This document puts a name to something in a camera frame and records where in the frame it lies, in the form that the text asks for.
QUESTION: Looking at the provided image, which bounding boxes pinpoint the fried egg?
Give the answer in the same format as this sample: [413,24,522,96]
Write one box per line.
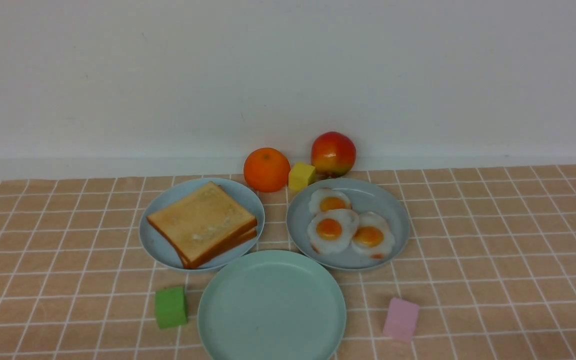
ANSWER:
[308,187,352,215]
[306,208,360,256]
[350,211,396,260]

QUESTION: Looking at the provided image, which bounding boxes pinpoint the toast slice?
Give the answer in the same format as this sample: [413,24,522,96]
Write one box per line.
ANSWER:
[146,181,258,266]
[175,228,258,270]

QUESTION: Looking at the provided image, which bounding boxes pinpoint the yellow cube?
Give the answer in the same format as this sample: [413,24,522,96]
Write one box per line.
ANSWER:
[287,162,317,192]

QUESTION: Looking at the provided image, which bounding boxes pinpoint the orange fruit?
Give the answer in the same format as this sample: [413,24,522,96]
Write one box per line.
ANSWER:
[243,146,291,193]

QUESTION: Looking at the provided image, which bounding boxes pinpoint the red yellow apple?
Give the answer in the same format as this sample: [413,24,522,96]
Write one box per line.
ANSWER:
[310,131,357,179]

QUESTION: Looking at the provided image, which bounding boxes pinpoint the grey-blue plate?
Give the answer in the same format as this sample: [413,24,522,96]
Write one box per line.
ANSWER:
[286,178,410,271]

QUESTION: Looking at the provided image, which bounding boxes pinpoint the teal green plate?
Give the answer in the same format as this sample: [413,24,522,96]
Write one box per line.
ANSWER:
[197,249,347,360]

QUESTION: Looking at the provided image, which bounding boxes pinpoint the light blue plate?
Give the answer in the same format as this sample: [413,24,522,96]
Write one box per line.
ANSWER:
[139,177,266,273]

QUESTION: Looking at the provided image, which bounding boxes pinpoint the green cube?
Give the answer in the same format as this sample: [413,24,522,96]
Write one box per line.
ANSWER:
[154,285,188,330]

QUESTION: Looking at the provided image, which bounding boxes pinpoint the pink cube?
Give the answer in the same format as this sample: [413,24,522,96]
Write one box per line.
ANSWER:
[382,297,420,344]

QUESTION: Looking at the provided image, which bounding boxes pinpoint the checkered beige tablecloth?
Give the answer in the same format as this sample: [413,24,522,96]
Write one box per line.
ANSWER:
[0,164,576,360]

